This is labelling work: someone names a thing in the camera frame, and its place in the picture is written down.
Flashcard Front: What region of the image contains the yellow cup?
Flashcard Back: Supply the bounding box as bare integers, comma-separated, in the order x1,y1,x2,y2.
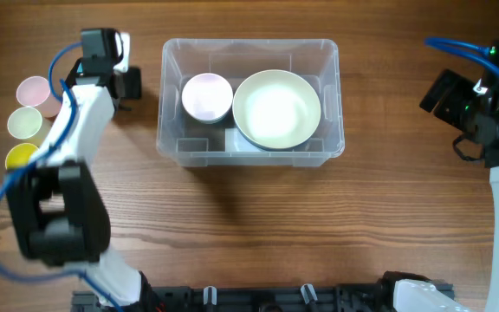
4,143,38,170

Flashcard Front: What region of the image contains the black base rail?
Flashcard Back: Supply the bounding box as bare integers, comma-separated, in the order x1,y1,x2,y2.
70,283,379,312

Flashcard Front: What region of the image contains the pink cup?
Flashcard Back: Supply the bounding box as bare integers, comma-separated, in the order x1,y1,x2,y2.
16,76,62,118

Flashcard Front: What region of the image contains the mint green bowl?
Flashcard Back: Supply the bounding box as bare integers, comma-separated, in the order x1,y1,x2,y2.
189,112,230,125

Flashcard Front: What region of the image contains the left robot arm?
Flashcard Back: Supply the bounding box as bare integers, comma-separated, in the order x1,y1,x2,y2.
4,28,164,311

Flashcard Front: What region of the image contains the pale green cup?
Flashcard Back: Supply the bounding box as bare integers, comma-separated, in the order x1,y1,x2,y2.
7,107,52,146

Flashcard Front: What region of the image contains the right blue cable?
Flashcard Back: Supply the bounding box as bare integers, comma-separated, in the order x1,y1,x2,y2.
424,36,499,107

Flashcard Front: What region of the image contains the pink bowl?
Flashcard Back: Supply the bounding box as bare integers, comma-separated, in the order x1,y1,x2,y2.
181,73,234,117

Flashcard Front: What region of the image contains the cream plate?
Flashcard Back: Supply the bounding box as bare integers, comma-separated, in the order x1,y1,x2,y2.
232,69,322,150

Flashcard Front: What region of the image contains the clear plastic storage container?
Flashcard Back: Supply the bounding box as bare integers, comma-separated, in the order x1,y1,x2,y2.
157,38,345,167

